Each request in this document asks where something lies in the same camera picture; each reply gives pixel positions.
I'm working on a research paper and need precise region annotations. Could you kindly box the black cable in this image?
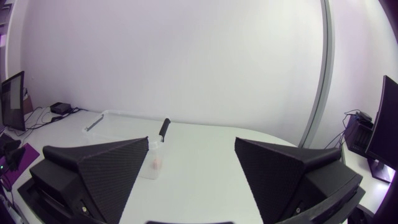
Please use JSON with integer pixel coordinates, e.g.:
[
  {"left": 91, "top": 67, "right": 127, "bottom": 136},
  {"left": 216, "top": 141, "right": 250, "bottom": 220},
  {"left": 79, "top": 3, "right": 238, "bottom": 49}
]
[
  {"left": 63, "top": 107, "right": 90, "bottom": 116},
  {"left": 9, "top": 106, "right": 73, "bottom": 138}
]

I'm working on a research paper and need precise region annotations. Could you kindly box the black equipment box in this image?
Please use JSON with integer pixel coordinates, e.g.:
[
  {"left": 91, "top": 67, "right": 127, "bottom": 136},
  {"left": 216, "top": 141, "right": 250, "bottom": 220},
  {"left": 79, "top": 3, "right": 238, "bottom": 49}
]
[{"left": 344, "top": 111, "right": 374, "bottom": 159}]

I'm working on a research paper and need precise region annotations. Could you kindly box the dark screen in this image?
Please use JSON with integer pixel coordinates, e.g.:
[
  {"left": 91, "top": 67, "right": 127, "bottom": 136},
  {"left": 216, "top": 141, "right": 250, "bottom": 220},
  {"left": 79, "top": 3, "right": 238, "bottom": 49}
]
[
  {"left": 364, "top": 75, "right": 398, "bottom": 184},
  {"left": 0, "top": 70, "right": 27, "bottom": 132}
]

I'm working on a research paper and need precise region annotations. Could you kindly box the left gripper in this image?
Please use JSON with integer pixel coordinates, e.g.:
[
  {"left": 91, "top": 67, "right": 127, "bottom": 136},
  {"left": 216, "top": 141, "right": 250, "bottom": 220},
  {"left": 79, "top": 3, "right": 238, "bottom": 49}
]
[{"left": 0, "top": 133, "right": 27, "bottom": 172}]

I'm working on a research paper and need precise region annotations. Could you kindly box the clear plastic container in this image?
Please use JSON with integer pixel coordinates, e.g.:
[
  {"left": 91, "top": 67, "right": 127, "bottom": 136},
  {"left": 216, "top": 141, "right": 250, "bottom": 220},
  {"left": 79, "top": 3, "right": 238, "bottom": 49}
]
[{"left": 81, "top": 109, "right": 172, "bottom": 181}]

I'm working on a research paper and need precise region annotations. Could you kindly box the dark mat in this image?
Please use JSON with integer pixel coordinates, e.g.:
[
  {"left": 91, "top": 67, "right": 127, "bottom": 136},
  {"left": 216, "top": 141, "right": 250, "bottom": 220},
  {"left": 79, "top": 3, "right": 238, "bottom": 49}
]
[{"left": 0, "top": 142, "right": 41, "bottom": 188}]

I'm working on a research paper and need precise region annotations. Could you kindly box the black power brick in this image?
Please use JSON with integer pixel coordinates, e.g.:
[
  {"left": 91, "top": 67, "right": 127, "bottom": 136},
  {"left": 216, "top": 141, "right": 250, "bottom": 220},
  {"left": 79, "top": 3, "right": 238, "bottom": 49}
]
[{"left": 50, "top": 101, "right": 72, "bottom": 115}]

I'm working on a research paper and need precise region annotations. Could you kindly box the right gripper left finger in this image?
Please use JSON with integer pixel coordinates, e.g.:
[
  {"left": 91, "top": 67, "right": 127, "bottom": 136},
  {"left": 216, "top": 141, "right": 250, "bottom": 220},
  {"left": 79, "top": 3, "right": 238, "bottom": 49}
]
[{"left": 29, "top": 136, "right": 150, "bottom": 224}]

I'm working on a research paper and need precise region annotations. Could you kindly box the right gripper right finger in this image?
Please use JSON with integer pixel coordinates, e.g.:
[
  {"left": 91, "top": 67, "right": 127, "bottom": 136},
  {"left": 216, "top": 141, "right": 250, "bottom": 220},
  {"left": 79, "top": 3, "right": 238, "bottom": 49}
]
[{"left": 234, "top": 137, "right": 364, "bottom": 224}]

